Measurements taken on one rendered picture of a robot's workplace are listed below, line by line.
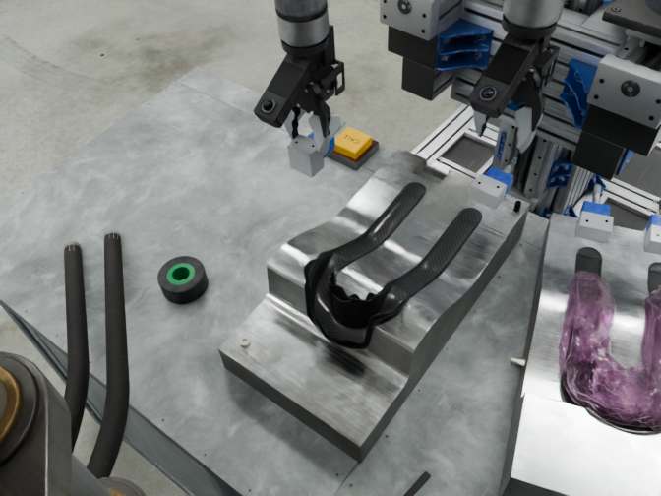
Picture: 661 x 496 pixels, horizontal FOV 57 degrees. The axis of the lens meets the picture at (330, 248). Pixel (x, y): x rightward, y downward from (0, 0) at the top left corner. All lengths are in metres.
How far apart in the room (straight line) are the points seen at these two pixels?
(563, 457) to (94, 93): 2.66
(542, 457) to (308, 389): 0.32
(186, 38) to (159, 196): 2.11
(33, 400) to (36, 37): 3.27
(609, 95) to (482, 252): 0.42
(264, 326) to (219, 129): 0.57
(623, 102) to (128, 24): 2.76
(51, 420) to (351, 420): 0.50
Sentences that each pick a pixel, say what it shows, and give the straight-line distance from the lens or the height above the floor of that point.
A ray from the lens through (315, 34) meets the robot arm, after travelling 0.94.
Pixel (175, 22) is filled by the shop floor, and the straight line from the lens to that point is 3.48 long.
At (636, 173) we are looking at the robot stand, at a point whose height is 0.21.
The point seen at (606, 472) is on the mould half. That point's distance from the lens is 0.84.
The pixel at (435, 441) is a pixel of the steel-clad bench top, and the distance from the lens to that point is 0.93.
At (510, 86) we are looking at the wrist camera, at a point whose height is 1.15.
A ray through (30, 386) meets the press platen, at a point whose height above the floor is 1.29.
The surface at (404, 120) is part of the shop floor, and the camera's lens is 2.65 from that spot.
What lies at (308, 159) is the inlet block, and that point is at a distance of 1.06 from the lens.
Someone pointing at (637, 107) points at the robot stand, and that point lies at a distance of 1.27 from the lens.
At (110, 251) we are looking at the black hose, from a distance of 1.14.
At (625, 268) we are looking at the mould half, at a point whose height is 0.86.
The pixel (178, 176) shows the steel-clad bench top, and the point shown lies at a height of 0.80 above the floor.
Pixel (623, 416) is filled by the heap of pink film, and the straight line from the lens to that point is 0.90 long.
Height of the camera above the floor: 1.65
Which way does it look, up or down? 50 degrees down
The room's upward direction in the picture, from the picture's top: 5 degrees counter-clockwise
